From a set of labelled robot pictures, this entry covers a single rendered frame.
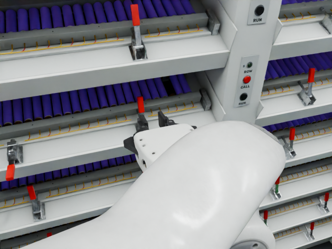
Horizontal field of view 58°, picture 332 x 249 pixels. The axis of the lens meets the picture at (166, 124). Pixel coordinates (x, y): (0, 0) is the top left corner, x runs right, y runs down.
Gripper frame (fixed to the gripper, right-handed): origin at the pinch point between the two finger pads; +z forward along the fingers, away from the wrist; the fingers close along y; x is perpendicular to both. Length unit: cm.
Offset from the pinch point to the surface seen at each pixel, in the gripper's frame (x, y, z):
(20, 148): -6.0, -25.8, 11.7
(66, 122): -2.7, -15.9, 13.6
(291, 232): -78, 63, 27
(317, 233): -81, 74, 25
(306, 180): -43, 57, 19
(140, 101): 0.8, -0.2, 9.7
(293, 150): -24, 44, 13
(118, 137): -7.0, -5.8, 10.4
